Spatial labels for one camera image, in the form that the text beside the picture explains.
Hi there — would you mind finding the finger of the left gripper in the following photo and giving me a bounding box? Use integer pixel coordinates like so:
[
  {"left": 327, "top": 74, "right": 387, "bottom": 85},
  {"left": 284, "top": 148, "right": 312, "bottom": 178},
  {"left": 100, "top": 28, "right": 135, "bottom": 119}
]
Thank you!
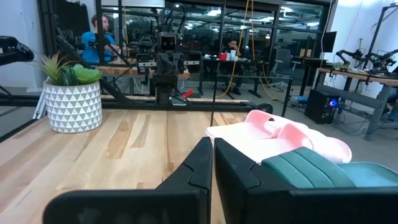
[
  {"left": 155, "top": 52, "right": 170, "bottom": 78},
  {"left": 170, "top": 52, "right": 185, "bottom": 78}
]

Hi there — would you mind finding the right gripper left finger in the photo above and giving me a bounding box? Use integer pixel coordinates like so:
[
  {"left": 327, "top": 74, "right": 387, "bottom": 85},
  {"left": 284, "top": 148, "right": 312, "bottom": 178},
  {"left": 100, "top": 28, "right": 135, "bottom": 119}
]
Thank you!
[{"left": 43, "top": 136, "right": 214, "bottom": 224}]

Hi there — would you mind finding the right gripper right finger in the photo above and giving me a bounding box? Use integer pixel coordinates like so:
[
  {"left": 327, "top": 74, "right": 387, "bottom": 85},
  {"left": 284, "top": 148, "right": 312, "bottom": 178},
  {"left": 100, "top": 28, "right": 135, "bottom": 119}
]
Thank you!
[{"left": 214, "top": 138, "right": 398, "bottom": 224}]

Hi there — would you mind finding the pink rubber slide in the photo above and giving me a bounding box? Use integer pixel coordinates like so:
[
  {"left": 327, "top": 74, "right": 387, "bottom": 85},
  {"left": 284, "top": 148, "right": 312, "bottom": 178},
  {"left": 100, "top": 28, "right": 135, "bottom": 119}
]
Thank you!
[
  {"left": 205, "top": 123, "right": 353, "bottom": 165},
  {"left": 244, "top": 109, "right": 312, "bottom": 138}
]

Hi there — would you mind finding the green rubber slide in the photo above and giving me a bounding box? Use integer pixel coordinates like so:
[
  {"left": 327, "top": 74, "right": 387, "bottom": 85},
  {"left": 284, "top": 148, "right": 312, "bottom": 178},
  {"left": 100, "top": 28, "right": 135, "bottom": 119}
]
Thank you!
[{"left": 260, "top": 146, "right": 398, "bottom": 189}]

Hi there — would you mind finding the wooden background table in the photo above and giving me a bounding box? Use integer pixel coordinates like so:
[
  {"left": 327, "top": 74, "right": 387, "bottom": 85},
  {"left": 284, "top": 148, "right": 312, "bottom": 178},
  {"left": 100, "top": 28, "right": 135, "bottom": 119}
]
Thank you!
[{"left": 96, "top": 64, "right": 192, "bottom": 80}]

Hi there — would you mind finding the person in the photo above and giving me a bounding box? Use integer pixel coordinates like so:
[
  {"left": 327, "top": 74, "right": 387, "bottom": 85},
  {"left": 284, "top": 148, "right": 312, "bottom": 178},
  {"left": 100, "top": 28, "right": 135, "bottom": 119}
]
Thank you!
[
  {"left": 80, "top": 14, "right": 127, "bottom": 65},
  {"left": 221, "top": 39, "right": 248, "bottom": 96}
]

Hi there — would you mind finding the leafy green plant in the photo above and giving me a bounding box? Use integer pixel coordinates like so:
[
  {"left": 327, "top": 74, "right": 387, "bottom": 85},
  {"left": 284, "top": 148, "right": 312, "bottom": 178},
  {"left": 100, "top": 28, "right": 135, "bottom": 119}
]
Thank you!
[{"left": 40, "top": 52, "right": 102, "bottom": 86}]

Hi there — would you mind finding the black background desk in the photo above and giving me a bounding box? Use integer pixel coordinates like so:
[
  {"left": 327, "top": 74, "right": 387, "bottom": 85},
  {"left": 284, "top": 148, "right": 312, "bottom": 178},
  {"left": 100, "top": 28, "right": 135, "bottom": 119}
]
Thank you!
[{"left": 198, "top": 57, "right": 282, "bottom": 98}]

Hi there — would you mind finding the white triangle pattern pot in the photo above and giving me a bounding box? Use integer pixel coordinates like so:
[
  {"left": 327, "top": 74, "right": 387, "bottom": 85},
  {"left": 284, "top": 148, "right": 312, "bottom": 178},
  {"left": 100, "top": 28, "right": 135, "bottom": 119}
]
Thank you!
[{"left": 42, "top": 79, "right": 103, "bottom": 134}]

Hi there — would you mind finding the grey office chair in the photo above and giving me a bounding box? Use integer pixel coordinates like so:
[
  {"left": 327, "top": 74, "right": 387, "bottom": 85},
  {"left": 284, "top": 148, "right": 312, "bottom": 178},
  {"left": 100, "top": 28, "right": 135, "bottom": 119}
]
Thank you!
[{"left": 269, "top": 48, "right": 301, "bottom": 91}]

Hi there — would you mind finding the black computer with blue light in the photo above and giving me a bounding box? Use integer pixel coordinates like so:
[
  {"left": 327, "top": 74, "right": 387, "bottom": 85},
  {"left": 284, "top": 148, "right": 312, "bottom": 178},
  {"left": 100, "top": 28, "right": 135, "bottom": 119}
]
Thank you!
[{"left": 303, "top": 88, "right": 343, "bottom": 125}]

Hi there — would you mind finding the black equipment housing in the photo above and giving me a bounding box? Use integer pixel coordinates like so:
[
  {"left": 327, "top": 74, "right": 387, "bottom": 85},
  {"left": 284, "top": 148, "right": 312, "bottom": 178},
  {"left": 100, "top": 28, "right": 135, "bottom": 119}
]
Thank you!
[{"left": 0, "top": 35, "right": 35, "bottom": 67}]

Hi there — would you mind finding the black background monitor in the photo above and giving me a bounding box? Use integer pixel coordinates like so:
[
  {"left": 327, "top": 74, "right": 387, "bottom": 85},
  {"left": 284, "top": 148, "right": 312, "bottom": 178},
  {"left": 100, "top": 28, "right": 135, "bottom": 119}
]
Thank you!
[{"left": 321, "top": 30, "right": 338, "bottom": 54}]

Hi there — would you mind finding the grey leg work table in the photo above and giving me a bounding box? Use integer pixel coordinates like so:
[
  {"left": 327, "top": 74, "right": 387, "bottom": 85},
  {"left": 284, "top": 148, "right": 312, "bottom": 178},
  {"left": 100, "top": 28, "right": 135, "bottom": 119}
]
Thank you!
[{"left": 316, "top": 67, "right": 398, "bottom": 141}]

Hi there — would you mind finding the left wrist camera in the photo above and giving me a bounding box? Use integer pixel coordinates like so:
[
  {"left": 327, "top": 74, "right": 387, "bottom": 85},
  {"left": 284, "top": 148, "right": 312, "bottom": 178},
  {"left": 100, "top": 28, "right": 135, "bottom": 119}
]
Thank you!
[{"left": 157, "top": 30, "right": 178, "bottom": 53}]

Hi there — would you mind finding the yellow cable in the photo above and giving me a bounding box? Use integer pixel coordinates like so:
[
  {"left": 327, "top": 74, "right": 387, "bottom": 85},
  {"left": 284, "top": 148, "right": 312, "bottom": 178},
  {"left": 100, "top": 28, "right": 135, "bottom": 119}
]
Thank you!
[{"left": 217, "top": 0, "right": 279, "bottom": 101}]

